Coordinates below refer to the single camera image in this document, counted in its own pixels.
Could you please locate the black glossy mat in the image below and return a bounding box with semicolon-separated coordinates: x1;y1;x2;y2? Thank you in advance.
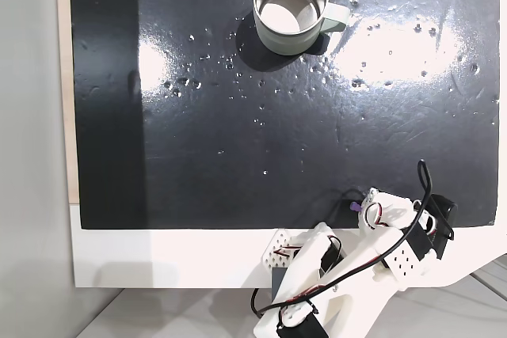
68;0;501;231

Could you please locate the pale green metal mug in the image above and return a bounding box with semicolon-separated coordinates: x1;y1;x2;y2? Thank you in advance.
252;0;351;57

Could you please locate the black cable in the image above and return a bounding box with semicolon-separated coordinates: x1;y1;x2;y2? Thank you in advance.
250;158;435;318

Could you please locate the black camera box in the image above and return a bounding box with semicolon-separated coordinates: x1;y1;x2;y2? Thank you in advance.
424;193;458;256

